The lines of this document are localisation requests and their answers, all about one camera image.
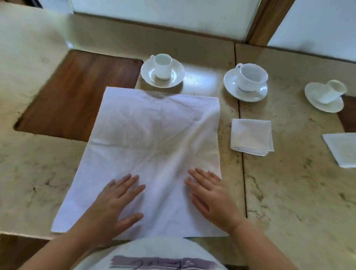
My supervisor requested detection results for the person's left hand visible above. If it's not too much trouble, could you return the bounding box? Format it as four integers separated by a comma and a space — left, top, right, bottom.
86, 174, 146, 247

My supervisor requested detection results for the person's right hand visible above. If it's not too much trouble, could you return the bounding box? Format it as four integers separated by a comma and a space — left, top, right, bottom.
184, 167, 246, 235

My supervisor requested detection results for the large white cloth napkin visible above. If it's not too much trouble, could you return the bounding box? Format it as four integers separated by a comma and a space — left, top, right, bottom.
51, 86, 229, 241

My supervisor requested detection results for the person's right forearm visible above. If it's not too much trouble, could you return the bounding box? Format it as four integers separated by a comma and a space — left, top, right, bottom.
228, 218, 299, 270

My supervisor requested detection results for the person's left forearm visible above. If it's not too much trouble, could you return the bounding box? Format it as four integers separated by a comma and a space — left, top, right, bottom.
18, 221, 112, 270

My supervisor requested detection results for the white shirt with purple print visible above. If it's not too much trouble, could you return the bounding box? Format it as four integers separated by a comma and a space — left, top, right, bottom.
73, 236, 228, 270

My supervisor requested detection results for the folded white napkin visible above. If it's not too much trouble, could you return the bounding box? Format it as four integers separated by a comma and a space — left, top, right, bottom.
230, 118, 275, 156
322, 133, 356, 168

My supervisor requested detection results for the white saucer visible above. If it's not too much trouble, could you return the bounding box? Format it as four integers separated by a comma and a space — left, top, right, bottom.
140, 57, 185, 88
304, 82, 345, 113
223, 68, 269, 102

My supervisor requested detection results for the wide white cup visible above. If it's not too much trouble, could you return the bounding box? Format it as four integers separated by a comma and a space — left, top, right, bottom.
235, 63, 269, 92

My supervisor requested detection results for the small tall white cup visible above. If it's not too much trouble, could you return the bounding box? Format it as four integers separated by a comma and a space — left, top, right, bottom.
150, 54, 173, 81

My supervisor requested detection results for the brown wooden post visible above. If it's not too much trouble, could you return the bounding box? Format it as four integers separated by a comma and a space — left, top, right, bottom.
245, 0, 295, 47

